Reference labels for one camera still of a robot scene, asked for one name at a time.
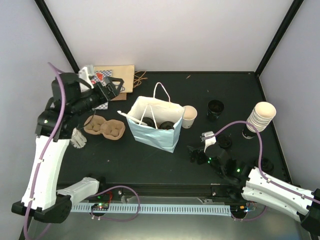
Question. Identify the blue checkered paper bag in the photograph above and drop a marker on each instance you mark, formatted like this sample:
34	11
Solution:
99	77

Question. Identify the light blue paper bag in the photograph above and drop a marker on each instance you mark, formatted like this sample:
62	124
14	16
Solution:
160	111

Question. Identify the white stirrer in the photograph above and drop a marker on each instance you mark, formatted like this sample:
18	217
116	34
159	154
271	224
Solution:
132	118

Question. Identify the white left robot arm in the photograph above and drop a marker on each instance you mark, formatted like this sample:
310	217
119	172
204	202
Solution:
72	97

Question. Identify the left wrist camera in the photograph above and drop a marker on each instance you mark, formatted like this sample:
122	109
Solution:
86	73

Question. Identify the brown kraft paper bag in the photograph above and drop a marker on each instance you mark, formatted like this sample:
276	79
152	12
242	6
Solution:
121	97

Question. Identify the black paper cup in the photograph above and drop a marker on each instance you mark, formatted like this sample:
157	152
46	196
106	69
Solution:
214	109

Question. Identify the tan kraft paper bag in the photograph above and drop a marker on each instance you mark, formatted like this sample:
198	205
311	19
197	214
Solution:
131	78

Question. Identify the single black cup lid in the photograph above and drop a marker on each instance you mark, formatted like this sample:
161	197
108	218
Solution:
149	121

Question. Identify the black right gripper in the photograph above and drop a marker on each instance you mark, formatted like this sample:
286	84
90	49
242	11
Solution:
193	151

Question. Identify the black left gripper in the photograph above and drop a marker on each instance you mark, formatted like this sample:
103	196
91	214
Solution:
105	97

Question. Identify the light blue slotted cable duct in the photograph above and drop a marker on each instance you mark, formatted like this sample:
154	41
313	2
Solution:
168	209

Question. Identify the tall stack of paper cups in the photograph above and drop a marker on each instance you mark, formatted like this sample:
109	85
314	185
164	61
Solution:
260	117

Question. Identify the small electronics board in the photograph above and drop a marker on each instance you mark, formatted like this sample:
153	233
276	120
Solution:
100	206

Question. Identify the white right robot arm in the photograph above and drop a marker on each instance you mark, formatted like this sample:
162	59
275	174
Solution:
251	184

